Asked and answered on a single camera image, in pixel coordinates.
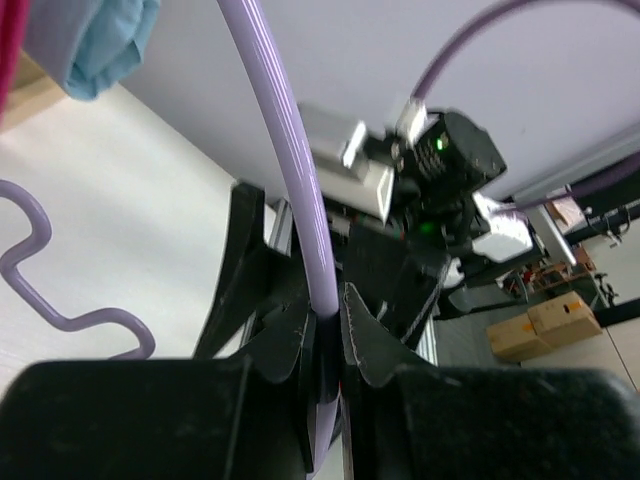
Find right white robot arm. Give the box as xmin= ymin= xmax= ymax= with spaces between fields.
xmin=194 ymin=100 xmax=533 ymax=359

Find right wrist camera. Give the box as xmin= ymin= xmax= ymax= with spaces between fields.
xmin=298 ymin=103 xmax=395 ymax=222

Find lilac plastic hanger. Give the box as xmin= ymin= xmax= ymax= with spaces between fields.
xmin=1 ymin=1 xmax=339 ymax=479

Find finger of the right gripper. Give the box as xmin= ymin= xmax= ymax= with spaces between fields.
xmin=344 ymin=224 xmax=451 ymax=354
xmin=193 ymin=182 xmax=308 ymax=359

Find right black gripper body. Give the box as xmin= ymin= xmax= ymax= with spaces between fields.
xmin=319 ymin=194 xmax=451 ymax=351

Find wooden clothes rack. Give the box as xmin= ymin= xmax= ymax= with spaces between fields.
xmin=1 ymin=51 xmax=67 ymax=132

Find magenta trousers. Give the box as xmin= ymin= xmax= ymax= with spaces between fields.
xmin=0 ymin=0 xmax=29 ymax=126

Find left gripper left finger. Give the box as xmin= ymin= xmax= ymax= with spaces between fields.
xmin=1 ymin=302 xmax=316 ymax=479

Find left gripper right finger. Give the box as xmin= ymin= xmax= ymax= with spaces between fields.
xmin=340 ymin=284 xmax=639 ymax=479

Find light blue trousers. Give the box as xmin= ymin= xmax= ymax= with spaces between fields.
xmin=67 ymin=0 xmax=160 ymax=100

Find cardboard boxes in background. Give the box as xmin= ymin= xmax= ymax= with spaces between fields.
xmin=486 ymin=291 xmax=602 ymax=363

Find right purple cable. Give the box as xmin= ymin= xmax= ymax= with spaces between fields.
xmin=397 ymin=0 xmax=640 ymax=221

